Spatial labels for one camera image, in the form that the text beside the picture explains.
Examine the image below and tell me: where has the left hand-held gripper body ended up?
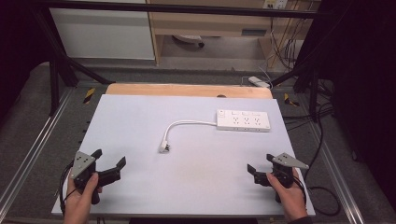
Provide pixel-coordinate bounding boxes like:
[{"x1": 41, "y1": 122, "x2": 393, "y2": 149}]
[{"x1": 69, "y1": 150, "x2": 102, "y2": 205}]

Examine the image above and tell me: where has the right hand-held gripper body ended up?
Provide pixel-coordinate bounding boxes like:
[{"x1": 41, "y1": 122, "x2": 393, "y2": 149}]
[{"x1": 270, "y1": 152, "x2": 310, "y2": 203}]

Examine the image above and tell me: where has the person's right hand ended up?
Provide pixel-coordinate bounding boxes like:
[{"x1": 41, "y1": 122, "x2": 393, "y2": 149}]
[{"x1": 265, "y1": 167, "x2": 309, "y2": 222}]

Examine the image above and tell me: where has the person's left hand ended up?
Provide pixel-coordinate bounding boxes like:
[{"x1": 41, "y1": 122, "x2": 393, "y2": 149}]
[{"x1": 64, "y1": 172, "x2": 103, "y2": 224}]

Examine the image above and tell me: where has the yellow black floor tape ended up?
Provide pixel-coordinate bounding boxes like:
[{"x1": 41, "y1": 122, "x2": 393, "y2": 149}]
[
  {"x1": 283, "y1": 92, "x2": 301, "y2": 107},
  {"x1": 82, "y1": 87, "x2": 96, "y2": 105}
]

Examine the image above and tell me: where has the small white floor power strip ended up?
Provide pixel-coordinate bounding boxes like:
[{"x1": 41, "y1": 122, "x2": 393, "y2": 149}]
[{"x1": 247, "y1": 76, "x2": 271, "y2": 90}]

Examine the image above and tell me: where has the black curtain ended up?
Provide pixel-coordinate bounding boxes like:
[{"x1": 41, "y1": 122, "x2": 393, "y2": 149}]
[
  {"x1": 320, "y1": 0, "x2": 396, "y2": 216},
  {"x1": 0, "y1": 0, "x2": 54, "y2": 125}
]

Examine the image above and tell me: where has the wooden table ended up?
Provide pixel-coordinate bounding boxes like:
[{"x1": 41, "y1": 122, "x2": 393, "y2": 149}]
[{"x1": 106, "y1": 82, "x2": 274, "y2": 100}]

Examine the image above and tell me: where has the white cabinet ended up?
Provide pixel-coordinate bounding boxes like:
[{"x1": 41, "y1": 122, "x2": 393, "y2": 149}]
[{"x1": 49, "y1": 7, "x2": 156, "y2": 61}]

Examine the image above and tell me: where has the white object with black wheel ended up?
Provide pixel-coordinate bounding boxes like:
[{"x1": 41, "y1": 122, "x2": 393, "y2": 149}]
[{"x1": 172, "y1": 35, "x2": 205, "y2": 49}]

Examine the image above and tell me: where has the light wooden desk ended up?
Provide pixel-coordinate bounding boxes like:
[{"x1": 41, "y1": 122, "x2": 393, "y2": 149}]
[{"x1": 146, "y1": 0, "x2": 321, "y2": 67}]

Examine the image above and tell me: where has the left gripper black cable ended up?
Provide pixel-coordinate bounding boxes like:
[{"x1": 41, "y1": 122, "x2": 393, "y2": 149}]
[{"x1": 58, "y1": 161, "x2": 78, "y2": 217}]

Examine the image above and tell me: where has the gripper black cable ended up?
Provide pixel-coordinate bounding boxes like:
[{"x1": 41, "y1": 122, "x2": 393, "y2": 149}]
[
  {"x1": 297, "y1": 176, "x2": 309, "y2": 206},
  {"x1": 58, "y1": 161, "x2": 78, "y2": 217}
]

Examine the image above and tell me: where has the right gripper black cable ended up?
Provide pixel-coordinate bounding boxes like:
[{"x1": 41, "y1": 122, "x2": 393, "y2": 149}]
[{"x1": 297, "y1": 176, "x2": 309, "y2": 206}]

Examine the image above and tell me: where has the long black floor cable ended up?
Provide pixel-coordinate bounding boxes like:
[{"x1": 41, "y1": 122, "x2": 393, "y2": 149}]
[{"x1": 303, "y1": 102, "x2": 342, "y2": 217}]

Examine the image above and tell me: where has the bundle of black floor cables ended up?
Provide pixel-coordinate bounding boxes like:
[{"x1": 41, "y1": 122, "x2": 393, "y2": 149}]
[{"x1": 281, "y1": 104, "x2": 334, "y2": 133}]

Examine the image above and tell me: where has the aluminium floor rail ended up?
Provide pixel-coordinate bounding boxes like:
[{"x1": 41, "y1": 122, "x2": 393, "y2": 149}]
[
  {"x1": 306, "y1": 120, "x2": 367, "y2": 224},
  {"x1": 0, "y1": 87, "x2": 76, "y2": 216}
]

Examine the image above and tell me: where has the white power strip cable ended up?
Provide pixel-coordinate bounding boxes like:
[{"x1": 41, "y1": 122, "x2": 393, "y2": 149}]
[{"x1": 162, "y1": 119, "x2": 218, "y2": 147}]

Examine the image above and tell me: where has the hanging cable bundle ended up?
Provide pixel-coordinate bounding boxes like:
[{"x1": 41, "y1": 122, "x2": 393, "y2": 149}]
[{"x1": 269, "y1": 13, "x2": 308, "y2": 71}]

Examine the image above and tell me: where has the white wall socket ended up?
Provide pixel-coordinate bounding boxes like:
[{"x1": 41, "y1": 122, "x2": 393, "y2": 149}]
[{"x1": 262, "y1": 0, "x2": 288, "y2": 9}]

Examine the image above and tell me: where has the black metal frame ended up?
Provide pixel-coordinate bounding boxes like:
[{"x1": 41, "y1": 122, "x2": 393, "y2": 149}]
[{"x1": 31, "y1": 0, "x2": 331, "y2": 123}]

